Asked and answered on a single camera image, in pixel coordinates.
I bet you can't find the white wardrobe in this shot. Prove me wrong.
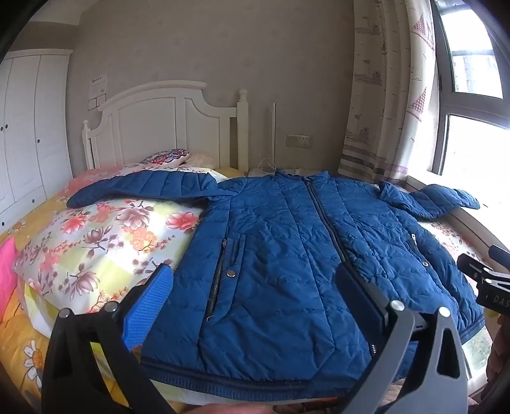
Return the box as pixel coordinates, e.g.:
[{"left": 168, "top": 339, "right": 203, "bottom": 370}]
[{"left": 0, "top": 50, "right": 74, "bottom": 235}]

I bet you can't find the beige pillow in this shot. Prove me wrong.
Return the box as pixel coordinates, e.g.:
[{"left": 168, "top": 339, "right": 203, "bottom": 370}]
[{"left": 185, "top": 153, "right": 216, "bottom": 168}]

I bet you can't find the white nightstand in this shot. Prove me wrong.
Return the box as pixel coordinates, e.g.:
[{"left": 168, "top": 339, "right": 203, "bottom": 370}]
[{"left": 243, "top": 166, "right": 331, "bottom": 181}]

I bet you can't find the white slim desk lamp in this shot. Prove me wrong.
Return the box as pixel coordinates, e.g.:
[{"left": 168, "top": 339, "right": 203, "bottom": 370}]
[{"left": 255, "top": 103, "right": 280, "bottom": 176}]

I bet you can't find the pink cloth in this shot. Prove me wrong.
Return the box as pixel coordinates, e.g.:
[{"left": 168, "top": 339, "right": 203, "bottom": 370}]
[{"left": 0, "top": 237, "right": 20, "bottom": 315}]

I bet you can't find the purple red patterned pillow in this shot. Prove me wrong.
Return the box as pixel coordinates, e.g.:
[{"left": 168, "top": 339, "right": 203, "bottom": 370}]
[{"left": 141, "top": 148, "right": 190, "bottom": 166}]

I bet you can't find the printed beige curtain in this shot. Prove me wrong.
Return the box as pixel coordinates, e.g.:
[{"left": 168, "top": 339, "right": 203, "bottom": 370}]
[{"left": 338, "top": 0, "right": 439, "bottom": 189}]

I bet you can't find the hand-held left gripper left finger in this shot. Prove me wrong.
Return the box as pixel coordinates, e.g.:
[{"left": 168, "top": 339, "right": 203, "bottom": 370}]
[{"left": 44, "top": 263, "right": 176, "bottom": 414}]

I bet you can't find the beige window sill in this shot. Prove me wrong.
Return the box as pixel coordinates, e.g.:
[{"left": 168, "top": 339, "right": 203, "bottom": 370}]
[{"left": 402, "top": 174, "right": 510, "bottom": 275}]

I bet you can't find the white wooden bed headboard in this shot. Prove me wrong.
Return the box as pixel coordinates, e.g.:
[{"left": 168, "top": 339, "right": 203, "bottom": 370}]
[{"left": 82, "top": 81, "right": 250, "bottom": 180}]

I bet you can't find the window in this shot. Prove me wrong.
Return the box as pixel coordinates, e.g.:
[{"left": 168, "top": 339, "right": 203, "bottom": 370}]
[{"left": 429, "top": 0, "right": 510, "bottom": 188}]

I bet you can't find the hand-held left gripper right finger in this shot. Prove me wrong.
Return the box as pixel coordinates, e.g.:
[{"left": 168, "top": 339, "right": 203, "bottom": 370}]
[{"left": 337, "top": 263, "right": 469, "bottom": 414}]

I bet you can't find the white wall paper sheet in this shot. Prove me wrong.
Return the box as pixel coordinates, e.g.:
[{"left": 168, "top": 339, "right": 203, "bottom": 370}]
[{"left": 90, "top": 74, "right": 109, "bottom": 98}]

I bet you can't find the blue quilted jacket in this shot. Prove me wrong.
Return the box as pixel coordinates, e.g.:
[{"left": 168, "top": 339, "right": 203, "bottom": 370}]
[{"left": 66, "top": 169, "right": 485, "bottom": 399}]

